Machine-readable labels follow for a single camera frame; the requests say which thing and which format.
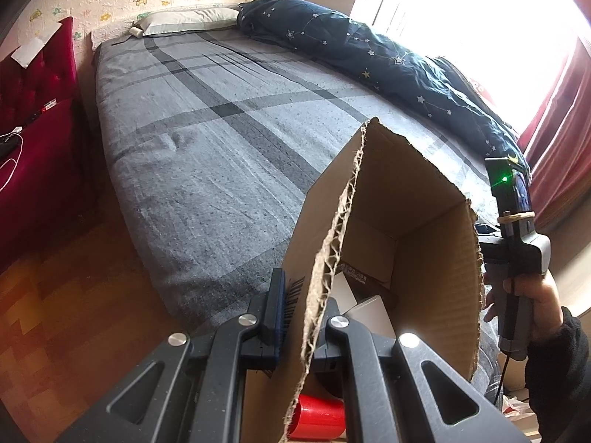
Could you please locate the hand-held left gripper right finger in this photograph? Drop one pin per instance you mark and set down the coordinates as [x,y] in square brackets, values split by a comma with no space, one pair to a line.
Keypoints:
[334,332]

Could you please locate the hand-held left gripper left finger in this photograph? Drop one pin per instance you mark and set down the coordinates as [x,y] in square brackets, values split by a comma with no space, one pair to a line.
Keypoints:
[278,314]

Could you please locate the large white charger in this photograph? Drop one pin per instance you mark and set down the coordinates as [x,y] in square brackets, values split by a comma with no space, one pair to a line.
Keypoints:
[369,318]

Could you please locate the small white charger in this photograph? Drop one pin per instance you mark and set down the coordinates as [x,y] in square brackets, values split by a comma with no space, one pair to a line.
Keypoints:
[344,288]

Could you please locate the red cylinder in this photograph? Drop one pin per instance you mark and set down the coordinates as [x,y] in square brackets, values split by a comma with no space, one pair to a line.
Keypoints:
[321,417]

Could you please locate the brown cardboard box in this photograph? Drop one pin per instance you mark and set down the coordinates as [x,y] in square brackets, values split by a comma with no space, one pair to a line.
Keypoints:
[415,240]

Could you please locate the person's right forearm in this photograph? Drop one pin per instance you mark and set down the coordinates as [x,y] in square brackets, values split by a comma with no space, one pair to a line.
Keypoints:
[563,378]

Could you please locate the person's right hand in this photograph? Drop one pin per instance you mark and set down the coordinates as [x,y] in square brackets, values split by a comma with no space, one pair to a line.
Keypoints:
[540,300]

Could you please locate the red curtain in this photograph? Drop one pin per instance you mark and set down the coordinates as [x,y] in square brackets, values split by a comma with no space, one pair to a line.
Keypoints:
[563,147]

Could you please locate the dark plaid mattress cover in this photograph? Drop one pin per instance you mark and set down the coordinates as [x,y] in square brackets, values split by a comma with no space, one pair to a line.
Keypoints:
[487,374]

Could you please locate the grey plaid bed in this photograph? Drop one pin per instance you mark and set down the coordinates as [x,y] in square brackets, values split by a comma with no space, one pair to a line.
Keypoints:
[207,147]

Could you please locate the barred window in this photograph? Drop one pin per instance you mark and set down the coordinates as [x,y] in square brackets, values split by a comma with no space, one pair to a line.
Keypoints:
[461,9]

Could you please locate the white plastic bag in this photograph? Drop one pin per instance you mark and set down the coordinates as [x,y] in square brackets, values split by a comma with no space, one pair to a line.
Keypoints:
[515,406]

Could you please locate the navy star-print quilt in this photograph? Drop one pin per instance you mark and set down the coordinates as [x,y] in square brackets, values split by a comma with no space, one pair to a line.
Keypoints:
[369,55]

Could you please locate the red velvet sofa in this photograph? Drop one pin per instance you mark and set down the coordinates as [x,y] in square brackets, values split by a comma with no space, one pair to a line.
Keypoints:
[41,170]

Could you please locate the grey pillow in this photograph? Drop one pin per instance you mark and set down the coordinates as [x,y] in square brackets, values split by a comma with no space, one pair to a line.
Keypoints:
[184,21]

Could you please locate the small red white card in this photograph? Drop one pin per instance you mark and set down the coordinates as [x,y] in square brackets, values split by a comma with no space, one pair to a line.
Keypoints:
[48,106]

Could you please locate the small white roll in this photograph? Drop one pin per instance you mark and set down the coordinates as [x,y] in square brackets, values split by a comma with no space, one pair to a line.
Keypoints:
[135,31]

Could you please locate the white paper sheet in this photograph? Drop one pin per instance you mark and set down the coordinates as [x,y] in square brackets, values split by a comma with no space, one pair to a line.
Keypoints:
[28,50]

